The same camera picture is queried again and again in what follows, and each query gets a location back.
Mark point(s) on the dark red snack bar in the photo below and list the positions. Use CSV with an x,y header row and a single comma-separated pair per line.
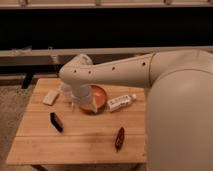
x,y
120,139

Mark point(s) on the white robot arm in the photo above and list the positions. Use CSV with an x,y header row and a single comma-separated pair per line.
x,y
179,107

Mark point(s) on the white plastic bottle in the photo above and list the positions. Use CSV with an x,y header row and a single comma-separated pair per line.
x,y
120,102

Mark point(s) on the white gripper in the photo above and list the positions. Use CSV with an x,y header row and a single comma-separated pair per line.
x,y
80,95

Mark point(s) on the black orange eraser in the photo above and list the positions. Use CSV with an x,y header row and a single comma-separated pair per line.
x,y
56,122

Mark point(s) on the grey horizontal rail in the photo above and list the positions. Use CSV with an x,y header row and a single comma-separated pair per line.
x,y
18,57

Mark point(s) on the orange bowl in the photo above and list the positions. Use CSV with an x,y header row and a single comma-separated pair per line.
x,y
99,101

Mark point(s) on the wooden table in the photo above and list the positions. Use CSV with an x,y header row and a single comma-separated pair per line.
x,y
85,139

